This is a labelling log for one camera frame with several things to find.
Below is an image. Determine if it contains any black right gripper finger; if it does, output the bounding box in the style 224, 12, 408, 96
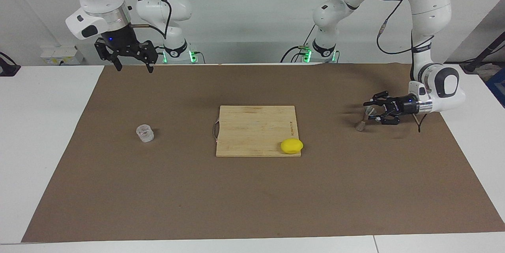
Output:
95, 42, 122, 72
136, 41, 159, 73

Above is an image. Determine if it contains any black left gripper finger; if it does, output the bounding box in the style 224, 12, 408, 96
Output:
367, 110, 400, 126
364, 91, 395, 107

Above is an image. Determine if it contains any metal jigger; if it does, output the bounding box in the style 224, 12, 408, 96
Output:
354, 105, 375, 132

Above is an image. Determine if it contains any clear glass cup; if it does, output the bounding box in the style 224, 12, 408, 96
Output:
136, 124, 154, 143

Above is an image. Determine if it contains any black tripod stand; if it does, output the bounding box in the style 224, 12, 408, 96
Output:
460, 32, 505, 74

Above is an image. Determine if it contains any blue crate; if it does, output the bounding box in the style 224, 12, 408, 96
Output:
484, 67, 505, 108

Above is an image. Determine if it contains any yellow lemon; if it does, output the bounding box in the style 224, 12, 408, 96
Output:
281, 138, 304, 154

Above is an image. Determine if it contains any wooden cutting board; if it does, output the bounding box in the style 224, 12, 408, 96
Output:
213, 105, 301, 157

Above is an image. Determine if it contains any brown table mat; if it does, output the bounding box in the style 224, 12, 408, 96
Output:
22, 64, 505, 242

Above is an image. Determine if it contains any black base cable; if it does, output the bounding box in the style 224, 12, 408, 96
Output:
148, 45, 165, 65
281, 27, 318, 63

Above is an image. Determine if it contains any white wall socket box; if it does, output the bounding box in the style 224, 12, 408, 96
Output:
41, 46, 84, 65

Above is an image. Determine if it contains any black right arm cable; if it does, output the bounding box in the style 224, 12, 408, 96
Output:
118, 0, 173, 40

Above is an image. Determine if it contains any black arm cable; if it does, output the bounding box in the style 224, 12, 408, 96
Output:
339, 0, 436, 133
118, 0, 173, 40

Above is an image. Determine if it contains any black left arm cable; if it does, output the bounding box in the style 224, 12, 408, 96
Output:
339, 0, 436, 133

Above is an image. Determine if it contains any black clamp mount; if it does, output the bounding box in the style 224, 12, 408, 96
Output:
0, 52, 21, 77

